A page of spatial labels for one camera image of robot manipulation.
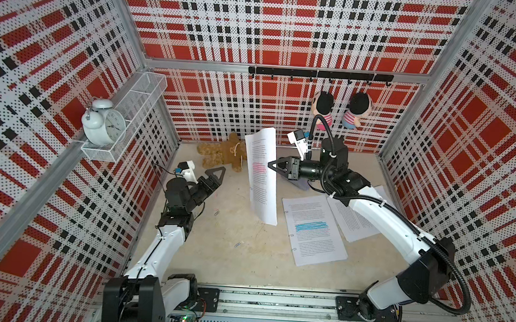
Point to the document with blue highlight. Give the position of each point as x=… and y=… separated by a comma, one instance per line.
x=313, y=231

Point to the doll with pink striped shirt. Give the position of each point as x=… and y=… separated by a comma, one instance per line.
x=322, y=104

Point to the document with yellow highlight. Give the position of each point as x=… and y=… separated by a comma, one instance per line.
x=353, y=226

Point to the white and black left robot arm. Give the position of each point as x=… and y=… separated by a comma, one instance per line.
x=139, y=295

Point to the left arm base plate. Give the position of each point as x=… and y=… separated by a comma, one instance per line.
x=207, y=300

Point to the black hook rail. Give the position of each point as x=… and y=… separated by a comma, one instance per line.
x=293, y=73

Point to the doll with blue trousers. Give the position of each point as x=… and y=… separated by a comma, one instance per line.
x=360, y=107

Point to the document with pink highlight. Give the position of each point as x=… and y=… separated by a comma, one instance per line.
x=261, y=149

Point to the white wire mesh shelf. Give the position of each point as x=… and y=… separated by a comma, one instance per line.
x=135, y=105

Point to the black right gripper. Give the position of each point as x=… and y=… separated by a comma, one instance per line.
x=292, y=170

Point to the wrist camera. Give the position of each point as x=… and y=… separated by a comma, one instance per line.
x=186, y=170
x=300, y=139

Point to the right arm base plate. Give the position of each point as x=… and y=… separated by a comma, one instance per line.
x=346, y=308

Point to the white alarm clock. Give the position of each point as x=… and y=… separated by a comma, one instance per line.
x=102, y=123

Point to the aluminium front rail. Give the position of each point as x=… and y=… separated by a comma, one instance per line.
x=274, y=308

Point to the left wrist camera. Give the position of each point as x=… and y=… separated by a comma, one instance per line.
x=186, y=170

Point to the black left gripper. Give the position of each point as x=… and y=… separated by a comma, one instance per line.
x=214, y=183

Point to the green circuit board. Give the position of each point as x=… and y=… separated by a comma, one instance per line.
x=188, y=317

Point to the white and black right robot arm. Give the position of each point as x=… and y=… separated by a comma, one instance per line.
x=431, y=275

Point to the grey glasses case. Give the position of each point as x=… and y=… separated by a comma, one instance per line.
x=301, y=183

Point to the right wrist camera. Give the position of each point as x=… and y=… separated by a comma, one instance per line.
x=300, y=139

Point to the brown teddy bear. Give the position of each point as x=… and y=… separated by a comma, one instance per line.
x=233, y=152

